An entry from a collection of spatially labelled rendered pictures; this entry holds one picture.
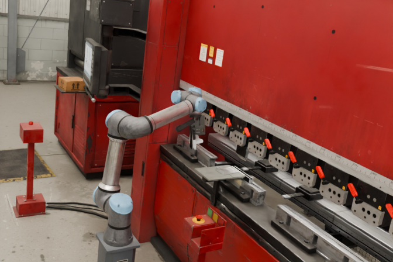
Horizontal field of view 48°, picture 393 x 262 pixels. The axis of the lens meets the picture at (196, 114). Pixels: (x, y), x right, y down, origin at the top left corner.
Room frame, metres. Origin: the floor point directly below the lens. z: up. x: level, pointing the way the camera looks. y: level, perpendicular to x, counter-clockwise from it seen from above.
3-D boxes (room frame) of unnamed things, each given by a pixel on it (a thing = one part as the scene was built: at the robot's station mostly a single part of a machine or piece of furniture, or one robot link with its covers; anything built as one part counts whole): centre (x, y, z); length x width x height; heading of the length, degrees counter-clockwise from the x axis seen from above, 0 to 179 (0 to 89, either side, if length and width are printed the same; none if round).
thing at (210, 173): (2.54, -0.19, 1.00); 0.26 x 0.18 x 0.01; 122
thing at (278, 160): (2.30, -0.51, 1.26); 0.15 x 0.09 x 0.17; 32
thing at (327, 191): (1.96, -0.72, 1.26); 0.15 x 0.09 x 0.17; 32
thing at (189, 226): (2.27, -0.13, 0.75); 0.20 x 0.16 x 0.18; 32
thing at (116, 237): (2.01, 0.32, 0.82); 0.15 x 0.15 x 0.10
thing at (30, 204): (3.52, 1.38, 0.41); 0.25 x 0.20 x 0.83; 122
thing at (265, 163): (2.70, -0.44, 1.01); 0.26 x 0.12 x 0.05; 122
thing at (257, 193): (2.57, -0.35, 0.92); 0.39 x 0.06 x 0.10; 32
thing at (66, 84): (4.25, 1.28, 1.04); 0.30 x 0.26 x 0.12; 33
